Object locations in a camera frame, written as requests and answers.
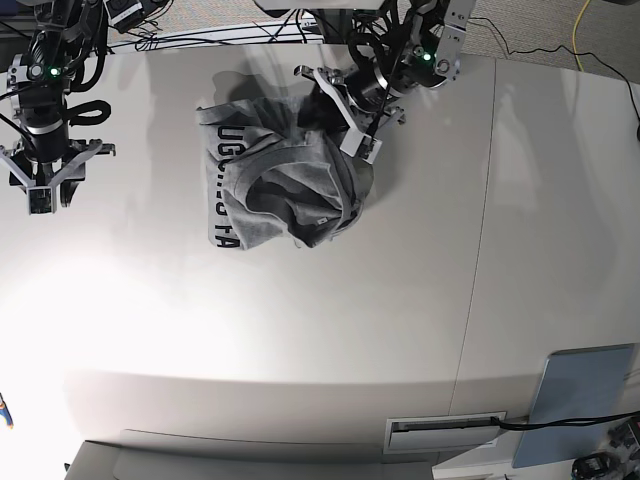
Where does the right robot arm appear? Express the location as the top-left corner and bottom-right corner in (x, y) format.
(1, 1), (116, 215)

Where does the black device bottom right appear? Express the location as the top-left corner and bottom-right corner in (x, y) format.
(571, 452), (619, 480)

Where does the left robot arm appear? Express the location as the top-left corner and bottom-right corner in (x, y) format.
(294, 0), (476, 163)

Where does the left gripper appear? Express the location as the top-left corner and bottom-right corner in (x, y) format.
(294, 65), (405, 149)

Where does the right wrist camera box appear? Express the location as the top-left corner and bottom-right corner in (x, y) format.
(25, 186), (57, 215)

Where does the white cable tray box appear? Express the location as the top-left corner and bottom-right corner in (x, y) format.
(383, 412), (506, 455)

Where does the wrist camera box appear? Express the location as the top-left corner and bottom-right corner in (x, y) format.
(25, 186), (57, 215)
(340, 129), (382, 165)

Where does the blue orange tool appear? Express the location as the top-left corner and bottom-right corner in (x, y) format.
(0, 395), (14, 429)

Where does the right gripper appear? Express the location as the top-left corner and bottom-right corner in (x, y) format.
(1, 139), (116, 210)

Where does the central black stand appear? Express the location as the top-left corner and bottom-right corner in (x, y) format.
(304, 9), (381, 45)

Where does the black cable bottom right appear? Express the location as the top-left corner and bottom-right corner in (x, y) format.
(492, 412), (640, 432)

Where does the yellow cable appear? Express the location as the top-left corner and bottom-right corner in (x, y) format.
(572, 0), (592, 72)

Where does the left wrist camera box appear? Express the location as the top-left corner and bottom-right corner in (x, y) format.
(340, 129), (382, 165)

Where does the blue-grey board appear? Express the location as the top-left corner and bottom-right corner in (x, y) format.
(512, 344), (635, 469)

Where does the black floor cable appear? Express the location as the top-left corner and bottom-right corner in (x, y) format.
(467, 13), (640, 121)

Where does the grey T-shirt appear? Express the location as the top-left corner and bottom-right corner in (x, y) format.
(196, 96), (374, 250)

